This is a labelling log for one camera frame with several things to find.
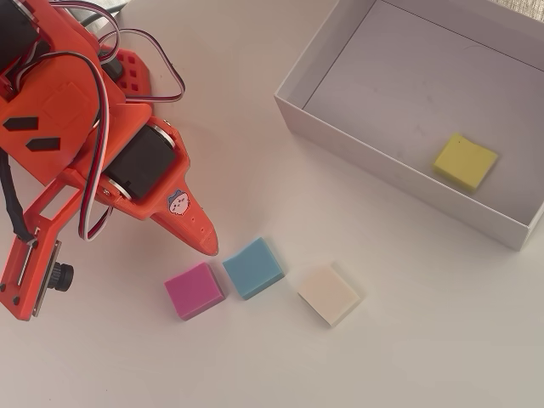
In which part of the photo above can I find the white foam cuboid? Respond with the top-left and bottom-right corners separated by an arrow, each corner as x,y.
296,265 -> 362,328

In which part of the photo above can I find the black sleeved camera cable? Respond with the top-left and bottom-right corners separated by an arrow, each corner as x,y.
0,150 -> 39,246

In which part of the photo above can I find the wrist camera on orange mount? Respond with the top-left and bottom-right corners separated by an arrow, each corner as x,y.
0,169 -> 86,322

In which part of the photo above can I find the red white black servo cable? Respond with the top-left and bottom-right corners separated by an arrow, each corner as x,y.
16,50 -> 116,242
63,0 -> 187,105

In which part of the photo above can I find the orange gripper with servo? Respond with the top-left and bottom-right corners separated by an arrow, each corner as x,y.
0,50 -> 178,200

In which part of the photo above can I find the orange gripper finger with sticker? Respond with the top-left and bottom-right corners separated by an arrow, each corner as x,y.
100,120 -> 220,256

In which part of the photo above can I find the blue foam cuboid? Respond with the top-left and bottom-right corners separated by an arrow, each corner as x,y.
221,236 -> 285,302

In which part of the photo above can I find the yellow foam cuboid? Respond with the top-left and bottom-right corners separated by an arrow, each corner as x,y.
432,132 -> 499,191

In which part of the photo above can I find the white cardboard bin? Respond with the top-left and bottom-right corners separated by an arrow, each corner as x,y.
274,0 -> 544,252

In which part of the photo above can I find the pink foam cuboid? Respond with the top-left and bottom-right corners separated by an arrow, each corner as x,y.
163,261 -> 226,322

